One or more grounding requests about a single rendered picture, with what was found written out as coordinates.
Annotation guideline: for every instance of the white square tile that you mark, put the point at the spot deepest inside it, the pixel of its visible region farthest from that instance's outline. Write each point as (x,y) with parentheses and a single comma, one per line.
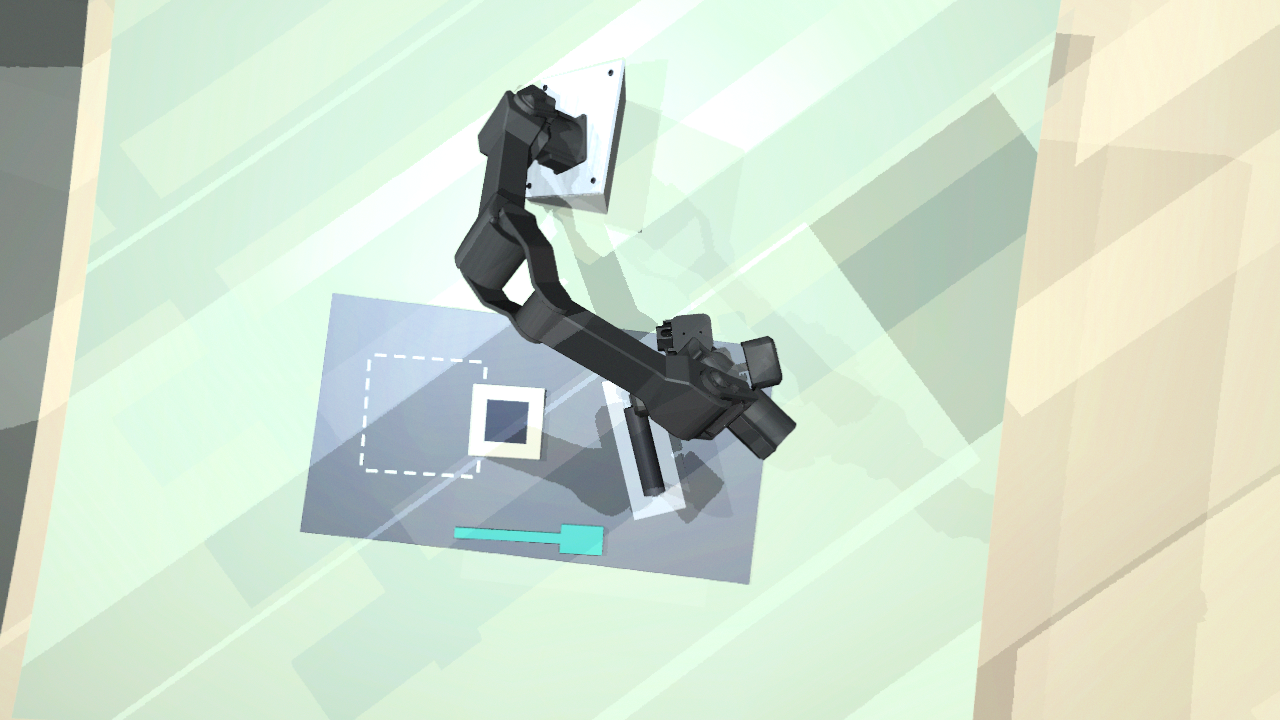
(506,421)

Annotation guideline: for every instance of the teal flat trowel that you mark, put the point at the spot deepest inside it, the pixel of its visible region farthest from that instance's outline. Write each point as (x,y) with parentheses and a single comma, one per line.
(575,539)

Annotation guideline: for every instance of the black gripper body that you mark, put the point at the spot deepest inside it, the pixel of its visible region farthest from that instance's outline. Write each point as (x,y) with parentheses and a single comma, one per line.
(762,363)

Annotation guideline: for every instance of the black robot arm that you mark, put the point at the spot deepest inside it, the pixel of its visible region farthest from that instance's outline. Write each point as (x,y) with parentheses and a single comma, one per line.
(692,392)

